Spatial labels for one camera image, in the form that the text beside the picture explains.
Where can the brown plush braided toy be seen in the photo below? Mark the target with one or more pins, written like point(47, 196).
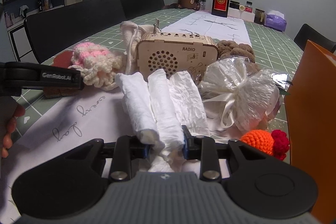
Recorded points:
point(228, 48)

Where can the white deer table runner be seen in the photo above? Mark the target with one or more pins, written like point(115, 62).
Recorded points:
point(51, 127)

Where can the small red label jar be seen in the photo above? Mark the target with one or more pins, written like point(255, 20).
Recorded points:
point(248, 7)

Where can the black chair right side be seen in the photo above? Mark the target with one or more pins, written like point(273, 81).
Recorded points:
point(306, 33)

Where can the black chair near left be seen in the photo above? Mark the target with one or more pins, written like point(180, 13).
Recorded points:
point(52, 31)

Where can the pink cream crochet item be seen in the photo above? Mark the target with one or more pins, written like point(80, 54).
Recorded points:
point(98, 65)

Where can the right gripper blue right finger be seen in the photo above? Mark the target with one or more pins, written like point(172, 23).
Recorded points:
point(188, 148)

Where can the white towel bundle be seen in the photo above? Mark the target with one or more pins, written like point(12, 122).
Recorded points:
point(158, 108)

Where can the white gauze ribbon bundle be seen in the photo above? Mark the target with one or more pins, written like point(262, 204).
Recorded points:
point(235, 99)

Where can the red felt coaster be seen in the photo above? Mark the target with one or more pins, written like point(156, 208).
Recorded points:
point(63, 60)

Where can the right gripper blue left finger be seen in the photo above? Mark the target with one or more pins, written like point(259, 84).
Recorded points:
point(142, 150)

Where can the wooden radio box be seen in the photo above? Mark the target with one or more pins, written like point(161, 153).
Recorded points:
point(174, 52)

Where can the cream drawstring cloth bag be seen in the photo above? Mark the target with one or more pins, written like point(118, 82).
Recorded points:
point(132, 33)

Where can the orange red crochet toy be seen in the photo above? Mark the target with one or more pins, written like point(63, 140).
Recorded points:
point(275, 143)

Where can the purple tissue pack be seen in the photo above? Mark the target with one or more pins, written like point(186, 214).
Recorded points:
point(275, 20)

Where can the black chair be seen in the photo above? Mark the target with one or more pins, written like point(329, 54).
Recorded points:
point(135, 8)
point(52, 31)
point(306, 33)

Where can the person's left hand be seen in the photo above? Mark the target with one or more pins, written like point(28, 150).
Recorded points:
point(10, 128)

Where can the white box on table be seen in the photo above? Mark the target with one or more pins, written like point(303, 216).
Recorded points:
point(236, 13)

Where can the brown liquor bottle red label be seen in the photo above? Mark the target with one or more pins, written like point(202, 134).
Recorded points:
point(220, 8)

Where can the orange storage box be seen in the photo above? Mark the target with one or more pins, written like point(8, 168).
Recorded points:
point(310, 114)

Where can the black chair far left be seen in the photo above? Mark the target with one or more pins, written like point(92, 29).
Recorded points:
point(135, 8)

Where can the green grid tablecloth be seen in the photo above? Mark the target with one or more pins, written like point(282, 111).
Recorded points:
point(272, 49)

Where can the dark glass jar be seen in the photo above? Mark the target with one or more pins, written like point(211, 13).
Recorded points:
point(259, 16)

